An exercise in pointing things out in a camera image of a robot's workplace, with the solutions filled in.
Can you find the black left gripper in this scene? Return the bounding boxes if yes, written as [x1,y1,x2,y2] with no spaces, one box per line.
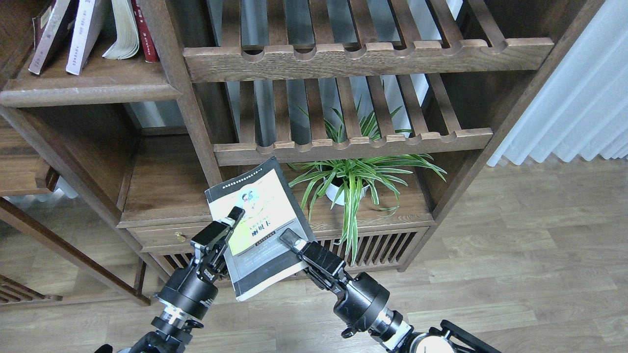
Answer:
[156,206,245,320]

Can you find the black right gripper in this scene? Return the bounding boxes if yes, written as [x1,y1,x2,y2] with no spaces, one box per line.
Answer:
[280,228,391,339]

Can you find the yellow and black book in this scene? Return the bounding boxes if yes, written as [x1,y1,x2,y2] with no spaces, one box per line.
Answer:
[206,157,315,302]

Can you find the pale pink white book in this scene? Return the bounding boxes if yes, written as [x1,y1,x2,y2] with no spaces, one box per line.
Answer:
[66,0,111,75]

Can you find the maroon book with white characters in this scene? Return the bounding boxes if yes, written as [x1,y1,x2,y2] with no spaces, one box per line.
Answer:
[28,0,79,75]

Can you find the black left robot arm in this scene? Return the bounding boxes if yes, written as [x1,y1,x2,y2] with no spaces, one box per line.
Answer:
[122,206,245,353]

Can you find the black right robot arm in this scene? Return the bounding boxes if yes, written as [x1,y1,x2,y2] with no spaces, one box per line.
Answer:
[280,229,496,353]

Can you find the brass drawer knob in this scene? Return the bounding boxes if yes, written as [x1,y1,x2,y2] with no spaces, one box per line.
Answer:
[175,232,187,243]

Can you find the white plant pot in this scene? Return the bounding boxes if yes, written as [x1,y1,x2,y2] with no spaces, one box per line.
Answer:
[325,176,369,208]

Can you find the green spider plant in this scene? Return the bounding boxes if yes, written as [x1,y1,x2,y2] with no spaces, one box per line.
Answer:
[287,96,447,266]

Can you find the dark wooden bookshelf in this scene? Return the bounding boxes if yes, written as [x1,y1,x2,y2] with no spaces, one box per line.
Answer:
[1,0,603,277]

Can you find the red upright book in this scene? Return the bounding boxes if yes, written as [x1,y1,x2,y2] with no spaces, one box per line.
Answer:
[131,0,159,63]

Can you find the cream-paged upright book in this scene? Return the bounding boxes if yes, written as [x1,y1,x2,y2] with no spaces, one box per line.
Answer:
[102,0,140,60]

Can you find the white sheer curtain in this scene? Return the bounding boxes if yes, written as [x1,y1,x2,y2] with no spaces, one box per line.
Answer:
[487,0,628,167]

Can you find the wooden side furniture frame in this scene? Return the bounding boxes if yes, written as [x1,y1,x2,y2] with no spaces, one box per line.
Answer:
[1,118,151,306]

